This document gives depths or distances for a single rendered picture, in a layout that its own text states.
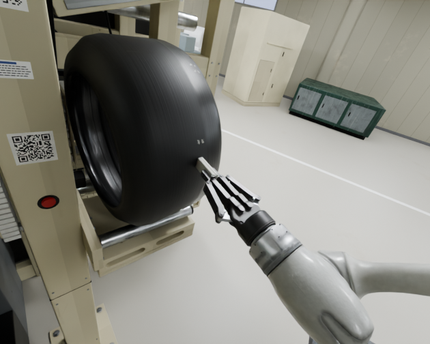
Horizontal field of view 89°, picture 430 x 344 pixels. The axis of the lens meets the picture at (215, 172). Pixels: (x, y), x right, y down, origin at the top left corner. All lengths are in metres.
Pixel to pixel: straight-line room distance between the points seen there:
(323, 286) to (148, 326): 1.33
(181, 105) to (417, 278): 0.56
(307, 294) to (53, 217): 0.64
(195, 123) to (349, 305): 0.45
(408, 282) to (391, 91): 7.96
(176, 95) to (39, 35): 0.26
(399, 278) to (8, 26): 0.81
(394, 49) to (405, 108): 1.66
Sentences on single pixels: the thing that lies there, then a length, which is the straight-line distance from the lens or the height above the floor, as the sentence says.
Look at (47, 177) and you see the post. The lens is 0.67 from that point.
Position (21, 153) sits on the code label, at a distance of 0.63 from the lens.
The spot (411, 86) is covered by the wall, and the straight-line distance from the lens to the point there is 8.49.
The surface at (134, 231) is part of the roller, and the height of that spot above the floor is 0.91.
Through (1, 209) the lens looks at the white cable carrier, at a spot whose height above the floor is 1.06.
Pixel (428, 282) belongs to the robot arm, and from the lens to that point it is 0.55.
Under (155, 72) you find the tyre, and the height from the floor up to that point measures 1.41.
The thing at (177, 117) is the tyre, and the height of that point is 1.33.
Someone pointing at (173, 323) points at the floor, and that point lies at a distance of 1.64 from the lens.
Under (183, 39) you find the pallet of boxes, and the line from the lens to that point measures 5.03.
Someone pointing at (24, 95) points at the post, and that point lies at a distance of 0.57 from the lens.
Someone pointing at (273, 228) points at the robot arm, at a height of 1.24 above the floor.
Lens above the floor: 1.52
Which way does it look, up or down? 33 degrees down
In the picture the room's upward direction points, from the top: 15 degrees clockwise
